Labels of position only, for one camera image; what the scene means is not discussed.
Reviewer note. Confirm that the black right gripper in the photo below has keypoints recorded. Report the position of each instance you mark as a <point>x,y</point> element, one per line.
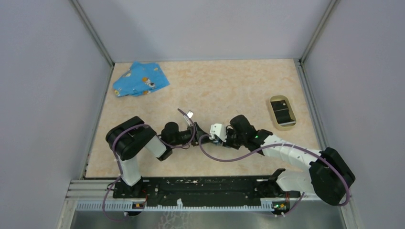
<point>229,131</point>

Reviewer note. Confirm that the aluminium frame rail front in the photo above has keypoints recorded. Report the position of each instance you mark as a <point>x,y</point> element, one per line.
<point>102,190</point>

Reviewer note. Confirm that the white cable duct strip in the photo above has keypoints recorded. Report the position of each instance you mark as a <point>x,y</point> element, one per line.
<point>129,206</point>

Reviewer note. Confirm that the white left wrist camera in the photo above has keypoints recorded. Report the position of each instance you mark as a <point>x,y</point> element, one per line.
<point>189,114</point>

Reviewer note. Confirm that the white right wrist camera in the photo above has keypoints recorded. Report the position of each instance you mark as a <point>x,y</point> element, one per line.
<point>218,132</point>

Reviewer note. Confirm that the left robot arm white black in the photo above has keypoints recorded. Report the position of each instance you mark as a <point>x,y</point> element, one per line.
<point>130,137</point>

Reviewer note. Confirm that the right aluminium corner post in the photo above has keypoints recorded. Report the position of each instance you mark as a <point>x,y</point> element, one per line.
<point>332,5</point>

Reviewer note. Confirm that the gold oval tray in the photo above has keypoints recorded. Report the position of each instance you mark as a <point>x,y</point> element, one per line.
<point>282,127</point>

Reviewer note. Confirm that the blue patterned cloth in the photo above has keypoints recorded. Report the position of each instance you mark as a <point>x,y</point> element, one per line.
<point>140,79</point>

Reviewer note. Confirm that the left aluminium corner post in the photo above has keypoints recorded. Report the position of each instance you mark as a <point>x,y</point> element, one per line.
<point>91,30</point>

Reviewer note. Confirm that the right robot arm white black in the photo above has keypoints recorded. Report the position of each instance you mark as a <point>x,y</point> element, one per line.
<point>322,172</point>

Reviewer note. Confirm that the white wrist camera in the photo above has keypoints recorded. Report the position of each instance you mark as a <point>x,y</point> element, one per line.
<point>218,132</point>
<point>189,114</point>

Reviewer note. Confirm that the aluminium corner post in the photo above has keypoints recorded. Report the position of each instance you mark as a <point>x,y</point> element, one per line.
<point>91,30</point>
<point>332,5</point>

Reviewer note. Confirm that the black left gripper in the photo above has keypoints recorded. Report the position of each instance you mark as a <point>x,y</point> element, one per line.
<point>205,137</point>

